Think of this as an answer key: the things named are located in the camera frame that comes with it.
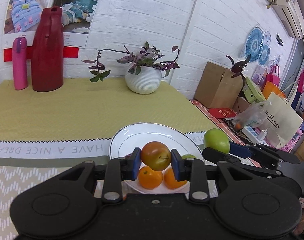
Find large orange front left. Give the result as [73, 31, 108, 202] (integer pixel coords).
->
[137, 166, 163, 190]

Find white ribbed plant pot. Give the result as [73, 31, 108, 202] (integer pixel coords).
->
[125, 67, 162, 94]

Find brown cardboard box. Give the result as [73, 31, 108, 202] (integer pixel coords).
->
[194, 61, 243, 109]

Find bedding poster on wall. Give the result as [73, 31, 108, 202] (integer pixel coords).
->
[2, 0, 99, 62]

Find red envelope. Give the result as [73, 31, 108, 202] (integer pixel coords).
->
[209, 108, 237, 119]

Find orange paper bag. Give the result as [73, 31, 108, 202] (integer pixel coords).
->
[262, 81, 285, 99]

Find green box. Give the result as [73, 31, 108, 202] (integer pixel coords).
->
[242, 77, 265, 104]

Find blue round wall decorations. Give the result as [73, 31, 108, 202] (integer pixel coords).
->
[240, 27, 271, 66]

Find dark purple potted plant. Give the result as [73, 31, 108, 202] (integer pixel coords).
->
[226, 54, 251, 86]

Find clear plastic bag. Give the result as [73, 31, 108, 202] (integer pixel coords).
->
[232, 101, 271, 131]

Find pink gift bag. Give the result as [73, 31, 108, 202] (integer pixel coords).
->
[266, 64, 280, 87]

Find green patterned tablecloth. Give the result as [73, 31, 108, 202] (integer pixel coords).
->
[0, 76, 245, 240]

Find red thermos jug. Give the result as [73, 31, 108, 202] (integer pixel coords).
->
[31, 7, 64, 92]

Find green apple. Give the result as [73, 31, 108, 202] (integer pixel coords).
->
[204, 128, 230, 154]
[181, 154, 197, 159]

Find beige Shan tote bag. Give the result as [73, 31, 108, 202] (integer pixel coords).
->
[259, 92, 303, 148]

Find white air conditioner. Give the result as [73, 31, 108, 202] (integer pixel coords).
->
[270, 0, 304, 40]

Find large orange front right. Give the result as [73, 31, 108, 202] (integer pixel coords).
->
[163, 168, 187, 190]

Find pink water bottle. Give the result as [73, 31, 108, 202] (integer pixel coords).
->
[12, 37, 28, 90]

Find purple trailing plant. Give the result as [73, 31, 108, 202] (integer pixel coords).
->
[82, 42, 181, 83]

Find large orange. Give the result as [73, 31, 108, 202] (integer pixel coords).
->
[163, 168, 187, 190]
[137, 166, 163, 190]

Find red-yellow apple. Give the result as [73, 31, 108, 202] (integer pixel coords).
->
[140, 141, 171, 171]

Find white power strip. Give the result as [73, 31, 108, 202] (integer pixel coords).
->
[241, 126, 268, 143]

